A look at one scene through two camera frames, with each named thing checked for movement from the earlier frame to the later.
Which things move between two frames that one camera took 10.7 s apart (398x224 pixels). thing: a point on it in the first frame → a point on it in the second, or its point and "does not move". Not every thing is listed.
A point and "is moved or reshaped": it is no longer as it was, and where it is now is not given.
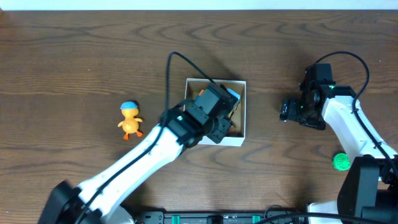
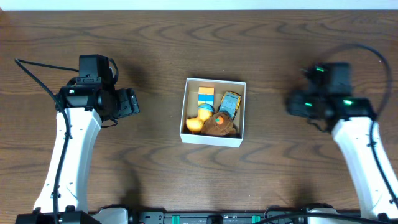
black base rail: [214, 217] does not move
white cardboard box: [236, 136] does not move
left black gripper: [232, 109] → [128, 102]
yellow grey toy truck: [236, 95] does not move
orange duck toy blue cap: [130, 111] is moved or reshaped
